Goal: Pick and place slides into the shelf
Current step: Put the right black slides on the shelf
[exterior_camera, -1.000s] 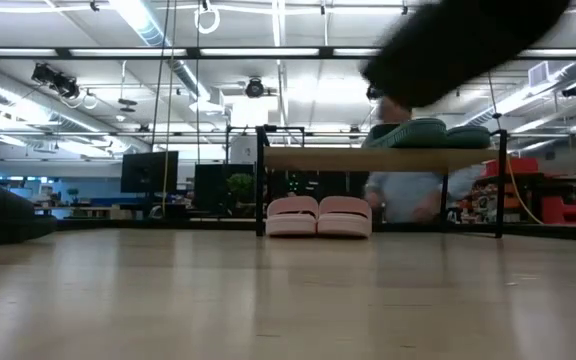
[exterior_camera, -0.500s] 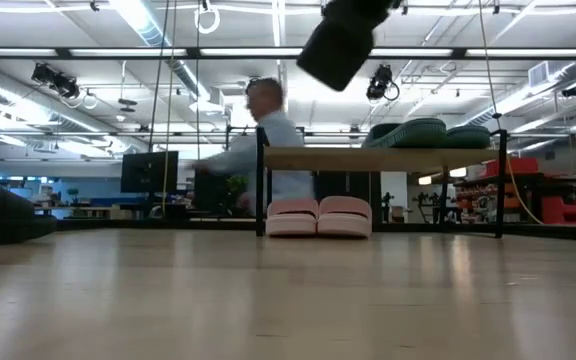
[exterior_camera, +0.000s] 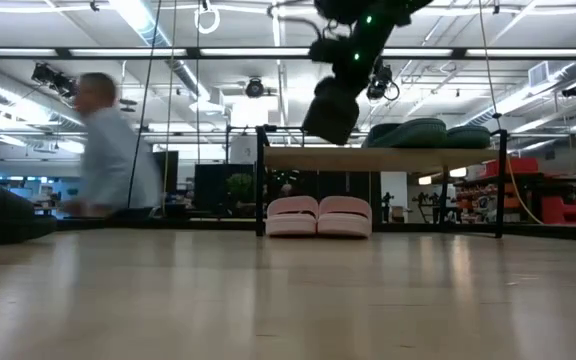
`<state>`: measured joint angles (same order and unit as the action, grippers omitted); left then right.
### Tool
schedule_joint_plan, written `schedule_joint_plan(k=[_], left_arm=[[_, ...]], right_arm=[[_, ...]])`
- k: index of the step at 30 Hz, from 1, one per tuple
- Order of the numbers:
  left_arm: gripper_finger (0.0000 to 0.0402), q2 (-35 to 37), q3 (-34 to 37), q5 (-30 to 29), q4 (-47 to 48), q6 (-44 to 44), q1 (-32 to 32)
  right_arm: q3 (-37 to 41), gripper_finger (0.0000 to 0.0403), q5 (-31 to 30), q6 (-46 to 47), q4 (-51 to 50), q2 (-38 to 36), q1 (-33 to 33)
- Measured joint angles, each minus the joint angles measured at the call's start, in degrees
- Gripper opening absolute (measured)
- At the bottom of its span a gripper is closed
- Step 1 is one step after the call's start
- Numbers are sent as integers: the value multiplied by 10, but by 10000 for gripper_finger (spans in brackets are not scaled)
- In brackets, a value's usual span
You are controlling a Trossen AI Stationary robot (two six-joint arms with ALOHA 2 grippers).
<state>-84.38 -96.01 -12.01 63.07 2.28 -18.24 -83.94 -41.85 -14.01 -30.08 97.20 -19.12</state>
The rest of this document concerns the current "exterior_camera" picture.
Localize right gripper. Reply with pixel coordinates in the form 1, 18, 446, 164
308, 27, 387, 99

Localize green slide sandal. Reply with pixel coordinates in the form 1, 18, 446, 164
445, 125, 493, 150
362, 117, 449, 150

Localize pink slide sandal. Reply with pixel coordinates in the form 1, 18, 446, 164
316, 195, 374, 239
264, 195, 319, 238

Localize small green potted plant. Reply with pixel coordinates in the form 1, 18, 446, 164
226, 172, 255, 219

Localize black overhead rig crossbar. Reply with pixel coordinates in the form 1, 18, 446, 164
0, 46, 576, 62

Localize black partition panels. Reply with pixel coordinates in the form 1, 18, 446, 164
193, 163, 382, 218

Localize black monitor screen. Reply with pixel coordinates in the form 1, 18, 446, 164
159, 150, 180, 194

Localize red storage bins rack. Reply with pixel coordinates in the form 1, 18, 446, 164
455, 157, 576, 227

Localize person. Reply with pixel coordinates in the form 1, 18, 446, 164
61, 71, 165, 220

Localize black ceiling camera with cable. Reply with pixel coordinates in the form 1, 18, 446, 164
365, 59, 401, 102

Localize wooden shelf black metal frame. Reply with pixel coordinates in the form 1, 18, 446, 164
254, 124, 510, 239

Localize round black ceiling camera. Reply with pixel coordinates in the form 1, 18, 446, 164
244, 76, 266, 99

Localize white looped cable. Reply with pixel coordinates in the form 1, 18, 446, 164
193, 2, 221, 36

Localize hanging black cable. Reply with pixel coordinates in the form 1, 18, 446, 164
126, 0, 163, 210

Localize black ceiling camera pair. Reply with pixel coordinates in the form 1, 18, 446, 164
30, 62, 82, 100

